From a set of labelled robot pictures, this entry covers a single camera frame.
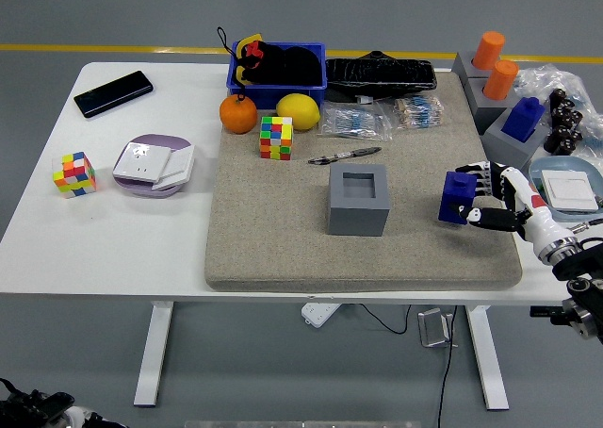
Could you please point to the orange cylinder stamp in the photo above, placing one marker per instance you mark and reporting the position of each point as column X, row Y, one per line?
column 500, row 80
column 488, row 50

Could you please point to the grey-brown mat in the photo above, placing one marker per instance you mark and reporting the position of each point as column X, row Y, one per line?
column 282, row 230

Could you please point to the dark brown knob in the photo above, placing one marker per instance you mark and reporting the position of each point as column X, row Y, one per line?
column 575, row 118
column 569, row 106
column 563, row 116
column 558, row 98
column 565, row 148
column 552, row 143
column 574, row 136
column 560, row 132

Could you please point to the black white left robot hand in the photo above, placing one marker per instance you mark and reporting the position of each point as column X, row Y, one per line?
column 33, row 406

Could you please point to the black keyboard in plastic wrap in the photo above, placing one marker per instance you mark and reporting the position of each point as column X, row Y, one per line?
column 381, row 77

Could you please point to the yellow lemon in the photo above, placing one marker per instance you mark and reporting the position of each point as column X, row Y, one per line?
column 298, row 111

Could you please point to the black silver pen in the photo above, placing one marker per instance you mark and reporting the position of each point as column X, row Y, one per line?
column 344, row 155

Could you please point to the crumpled clear plastic bag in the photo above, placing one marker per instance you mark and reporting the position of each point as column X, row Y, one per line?
column 549, row 77

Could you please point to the clear bag of mixed resistors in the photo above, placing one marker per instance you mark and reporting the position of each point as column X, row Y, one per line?
column 419, row 112

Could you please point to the yellow red toy piece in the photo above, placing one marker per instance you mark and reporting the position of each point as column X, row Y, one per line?
column 245, row 46

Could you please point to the light blue plate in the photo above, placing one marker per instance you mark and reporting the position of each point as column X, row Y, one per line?
column 565, row 164

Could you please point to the blue seal stamp block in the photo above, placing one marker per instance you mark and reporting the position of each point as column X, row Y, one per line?
column 523, row 119
column 454, row 194

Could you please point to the purple plate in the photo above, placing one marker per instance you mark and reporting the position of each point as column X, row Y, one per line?
column 155, row 140

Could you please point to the white wall switch panel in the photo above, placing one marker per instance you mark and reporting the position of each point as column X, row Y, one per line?
column 570, row 190
column 179, row 166

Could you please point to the scrambled twisted rubik's cube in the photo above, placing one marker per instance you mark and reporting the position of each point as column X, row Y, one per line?
column 74, row 174

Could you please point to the white table leg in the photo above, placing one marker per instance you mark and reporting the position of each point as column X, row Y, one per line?
column 487, row 357
column 153, row 352

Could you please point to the clear bag of blue resistors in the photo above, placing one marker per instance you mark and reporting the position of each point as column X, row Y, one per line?
column 353, row 122

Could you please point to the white wall socket panel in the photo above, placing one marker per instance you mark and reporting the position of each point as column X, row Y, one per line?
column 141, row 164

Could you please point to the grey square seal holder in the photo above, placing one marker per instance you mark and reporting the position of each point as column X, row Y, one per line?
column 358, row 216
column 506, row 147

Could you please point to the grey round-hole holder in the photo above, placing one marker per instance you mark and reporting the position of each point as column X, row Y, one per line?
column 464, row 67
column 485, row 112

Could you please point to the black table control panel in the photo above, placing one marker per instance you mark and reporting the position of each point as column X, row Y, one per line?
column 544, row 311

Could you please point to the orange fruit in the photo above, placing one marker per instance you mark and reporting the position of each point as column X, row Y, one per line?
column 238, row 114

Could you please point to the black smartphone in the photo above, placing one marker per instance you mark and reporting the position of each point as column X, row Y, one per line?
column 113, row 93

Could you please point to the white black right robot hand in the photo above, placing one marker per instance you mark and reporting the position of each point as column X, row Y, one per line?
column 537, row 216

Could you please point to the small white connector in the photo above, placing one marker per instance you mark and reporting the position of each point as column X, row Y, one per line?
column 364, row 100

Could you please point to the white power strip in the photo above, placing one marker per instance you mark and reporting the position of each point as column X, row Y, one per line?
column 319, row 314

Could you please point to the blue plastic bin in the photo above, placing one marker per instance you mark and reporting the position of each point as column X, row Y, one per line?
column 278, row 95

